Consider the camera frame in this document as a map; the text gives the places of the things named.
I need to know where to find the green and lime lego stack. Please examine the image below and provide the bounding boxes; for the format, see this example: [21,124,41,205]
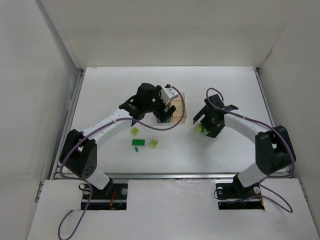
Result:
[195,124,206,134]

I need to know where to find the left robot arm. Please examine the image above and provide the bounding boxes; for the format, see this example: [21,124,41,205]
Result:
[59,83,180,194]

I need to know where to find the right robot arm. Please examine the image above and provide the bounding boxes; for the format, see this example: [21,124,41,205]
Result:
[193,94,296,200]

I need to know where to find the orange transparent container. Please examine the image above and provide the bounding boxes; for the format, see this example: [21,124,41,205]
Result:
[169,92,188,125]

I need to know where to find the lime lego brick right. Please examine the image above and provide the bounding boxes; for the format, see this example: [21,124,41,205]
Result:
[149,139,159,148]

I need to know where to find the lime lego brick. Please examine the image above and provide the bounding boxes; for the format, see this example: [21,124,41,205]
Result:
[149,139,159,148]
[130,127,140,136]

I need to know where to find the lime lego brick left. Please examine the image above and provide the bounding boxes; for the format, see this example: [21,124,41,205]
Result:
[130,127,140,136]

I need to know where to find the dark green flat lego plate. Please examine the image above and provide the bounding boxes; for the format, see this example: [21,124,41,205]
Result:
[132,139,145,146]

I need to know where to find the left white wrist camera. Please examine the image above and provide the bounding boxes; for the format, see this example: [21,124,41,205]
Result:
[160,84,179,106]

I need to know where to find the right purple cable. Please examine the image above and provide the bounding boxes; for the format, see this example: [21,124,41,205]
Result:
[205,87,296,214]

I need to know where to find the purple cable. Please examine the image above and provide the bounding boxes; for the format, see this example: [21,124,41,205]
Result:
[205,87,296,214]
[58,85,187,238]

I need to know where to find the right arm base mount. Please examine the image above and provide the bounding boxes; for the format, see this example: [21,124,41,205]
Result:
[214,182,265,211]

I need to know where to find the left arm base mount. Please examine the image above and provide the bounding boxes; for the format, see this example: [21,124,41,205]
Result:
[87,183,128,211]

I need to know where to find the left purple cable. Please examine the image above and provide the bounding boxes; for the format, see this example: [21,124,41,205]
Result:
[58,85,187,238]

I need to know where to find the aluminium rail front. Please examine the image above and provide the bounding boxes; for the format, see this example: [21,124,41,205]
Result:
[48,171,290,180]

